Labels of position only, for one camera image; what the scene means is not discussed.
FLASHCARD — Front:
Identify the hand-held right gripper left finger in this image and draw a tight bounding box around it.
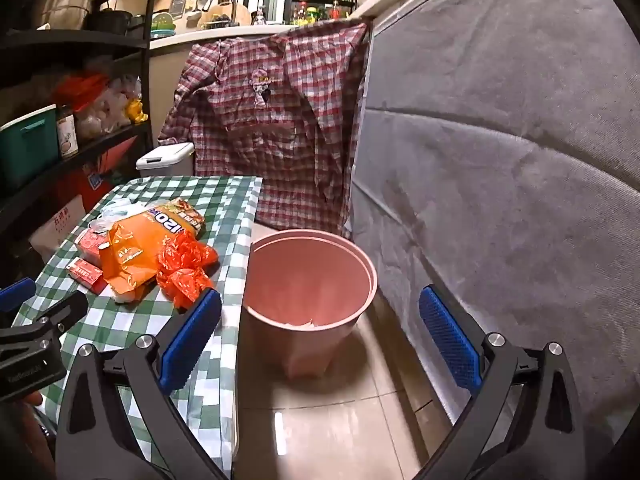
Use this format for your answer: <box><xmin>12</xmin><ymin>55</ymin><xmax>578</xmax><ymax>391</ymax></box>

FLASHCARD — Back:
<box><xmin>55</xmin><ymin>287</ymin><xmax>231</xmax><ymax>480</ymax></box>

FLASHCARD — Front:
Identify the red ointment box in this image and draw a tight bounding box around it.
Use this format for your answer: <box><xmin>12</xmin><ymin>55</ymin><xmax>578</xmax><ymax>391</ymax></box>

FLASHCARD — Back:
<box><xmin>66</xmin><ymin>256</ymin><xmax>108</xmax><ymax>293</ymax></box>

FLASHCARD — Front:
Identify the green bowl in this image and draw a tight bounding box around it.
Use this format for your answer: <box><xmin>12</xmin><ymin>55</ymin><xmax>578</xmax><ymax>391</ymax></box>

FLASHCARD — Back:
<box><xmin>150</xmin><ymin>11</ymin><xmax>178</xmax><ymax>40</ymax></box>

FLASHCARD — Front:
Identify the brown-capped jar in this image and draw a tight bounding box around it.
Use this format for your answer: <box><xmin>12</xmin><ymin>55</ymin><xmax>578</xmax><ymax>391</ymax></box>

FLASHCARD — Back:
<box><xmin>55</xmin><ymin>104</ymin><xmax>80</xmax><ymax>159</ymax></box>

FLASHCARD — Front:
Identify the orange plastic bag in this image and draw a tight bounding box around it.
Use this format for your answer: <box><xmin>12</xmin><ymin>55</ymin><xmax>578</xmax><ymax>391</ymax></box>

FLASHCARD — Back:
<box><xmin>99</xmin><ymin>212</ymin><xmax>173</xmax><ymax>297</ymax></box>

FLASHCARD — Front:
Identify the white lidded bin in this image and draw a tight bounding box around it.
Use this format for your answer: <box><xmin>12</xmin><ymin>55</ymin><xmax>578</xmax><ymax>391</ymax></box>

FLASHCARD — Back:
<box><xmin>136</xmin><ymin>141</ymin><xmax>195</xmax><ymax>178</ymax></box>

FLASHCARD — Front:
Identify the open red cardboard box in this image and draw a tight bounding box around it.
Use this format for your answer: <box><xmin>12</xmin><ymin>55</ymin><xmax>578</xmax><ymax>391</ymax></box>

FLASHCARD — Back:
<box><xmin>75</xmin><ymin>227</ymin><xmax>113</xmax><ymax>261</ymax></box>

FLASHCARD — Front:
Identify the black shelf rack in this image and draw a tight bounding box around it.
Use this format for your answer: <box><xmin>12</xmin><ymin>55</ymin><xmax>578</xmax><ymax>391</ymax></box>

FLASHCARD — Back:
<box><xmin>0</xmin><ymin>0</ymin><xmax>166</xmax><ymax>281</ymax></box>

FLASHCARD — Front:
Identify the black pot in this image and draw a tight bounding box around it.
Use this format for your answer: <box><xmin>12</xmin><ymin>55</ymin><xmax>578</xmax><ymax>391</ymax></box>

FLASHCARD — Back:
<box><xmin>87</xmin><ymin>7</ymin><xmax>133</xmax><ymax>36</ymax></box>

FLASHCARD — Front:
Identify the round wooden cutting board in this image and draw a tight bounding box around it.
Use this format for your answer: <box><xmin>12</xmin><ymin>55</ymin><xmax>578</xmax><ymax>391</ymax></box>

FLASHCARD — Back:
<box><xmin>200</xmin><ymin>2</ymin><xmax>252</xmax><ymax>28</ymax></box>

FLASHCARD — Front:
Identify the red plaid shirt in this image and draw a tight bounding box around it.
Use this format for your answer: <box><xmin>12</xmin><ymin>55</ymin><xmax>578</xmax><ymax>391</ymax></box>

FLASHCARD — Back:
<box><xmin>159</xmin><ymin>20</ymin><xmax>373</xmax><ymax>238</ymax></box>

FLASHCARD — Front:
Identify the clear plastic bag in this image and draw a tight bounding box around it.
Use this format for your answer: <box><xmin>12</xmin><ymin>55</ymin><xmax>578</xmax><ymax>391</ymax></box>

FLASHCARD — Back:
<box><xmin>75</xmin><ymin>77</ymin><xmax>143</xmax><ymax>141</ymax></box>

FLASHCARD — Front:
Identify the white bag with red print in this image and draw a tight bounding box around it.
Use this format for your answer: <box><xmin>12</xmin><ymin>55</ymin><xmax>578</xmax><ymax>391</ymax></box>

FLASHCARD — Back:
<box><xmin>30</xmin><ymin>195</ymin><xmax>86</xmax><ymax>263</ymax></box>

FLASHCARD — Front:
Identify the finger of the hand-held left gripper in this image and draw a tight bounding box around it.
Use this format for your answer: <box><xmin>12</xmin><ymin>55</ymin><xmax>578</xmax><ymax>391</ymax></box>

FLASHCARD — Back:
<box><xmin>0</xmin><ymin>290</ymin><xmax>90</xmax><ymax>356</ymax></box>
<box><xmin>0</xmin><ymin>276</ymin><xmax>37</xmax><ymax>313</ymax></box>

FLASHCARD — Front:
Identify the red plastic bag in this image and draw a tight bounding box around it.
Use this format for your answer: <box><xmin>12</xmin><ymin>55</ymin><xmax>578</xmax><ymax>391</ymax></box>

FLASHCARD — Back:
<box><xmin>52</xmin><ymin>72</ymin><xmax>111</xmax><ymax>111</ymax></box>

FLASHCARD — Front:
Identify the pink plastic bin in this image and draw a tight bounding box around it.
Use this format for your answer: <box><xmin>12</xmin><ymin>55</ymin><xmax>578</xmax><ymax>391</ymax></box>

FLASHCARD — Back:
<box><xmin>243</xmin><ymin>229</ymin><xmax>378</xmax><ymax>380</ymax></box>

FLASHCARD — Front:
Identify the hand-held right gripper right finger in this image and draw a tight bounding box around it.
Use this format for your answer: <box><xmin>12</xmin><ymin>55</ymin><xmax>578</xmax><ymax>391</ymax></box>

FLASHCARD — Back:
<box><xmin>417</xmin><ymin>285</ymin><xmax>586</xmax><ymax>480</ymax></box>

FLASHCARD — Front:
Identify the green checked tablecloth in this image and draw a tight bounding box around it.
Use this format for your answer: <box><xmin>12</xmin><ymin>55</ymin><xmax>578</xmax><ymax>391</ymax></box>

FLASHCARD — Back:
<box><xmin>10</xmin><ymin>175</ymin><xmax>264</xmax><ymax>480</ymax></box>

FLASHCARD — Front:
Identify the white plastic bag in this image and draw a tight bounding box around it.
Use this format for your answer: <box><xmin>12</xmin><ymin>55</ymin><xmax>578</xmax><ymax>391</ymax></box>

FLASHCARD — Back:
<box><xmin>89</xmin><ymin>199</ymin><xmax>146</xmax><ymax>233</ymax></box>

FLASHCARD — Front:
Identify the white kitchen counter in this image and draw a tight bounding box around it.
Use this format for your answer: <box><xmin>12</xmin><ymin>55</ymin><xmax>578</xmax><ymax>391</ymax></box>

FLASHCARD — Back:
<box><xmin>150</xmin><ymin>22</ymin><xmax>301</xmax><ymax>51</ymax></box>

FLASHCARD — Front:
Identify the red-orange plastic wrapper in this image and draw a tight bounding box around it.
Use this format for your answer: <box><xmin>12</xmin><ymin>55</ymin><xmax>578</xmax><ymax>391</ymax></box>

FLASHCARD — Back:
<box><xmin>156</xmin><ymin>237</ymin><xmax>220</xmax><ymax>309</ymax></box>

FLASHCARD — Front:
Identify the teal storage box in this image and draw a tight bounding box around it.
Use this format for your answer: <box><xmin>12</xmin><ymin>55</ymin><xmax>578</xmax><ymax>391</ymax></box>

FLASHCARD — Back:
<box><xmin>0</xmin><ymin>105</ymin><xmax>60</xmax><ymax>188</ymax></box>

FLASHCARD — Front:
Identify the red bag with blue label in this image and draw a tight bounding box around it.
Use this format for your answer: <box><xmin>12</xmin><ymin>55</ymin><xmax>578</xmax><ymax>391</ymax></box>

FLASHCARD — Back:
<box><xmin>55</xmin><ymin>137</ymin><xmax>138</xmax><ymax>211</ymax></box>

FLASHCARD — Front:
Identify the orange printed snack packet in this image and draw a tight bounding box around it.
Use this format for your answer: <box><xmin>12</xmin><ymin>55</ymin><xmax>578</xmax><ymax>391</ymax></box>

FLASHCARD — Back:
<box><xmin>145</xmin><ymin>199</ymin><xmax>207</xmax><ymax>241</ymax></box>

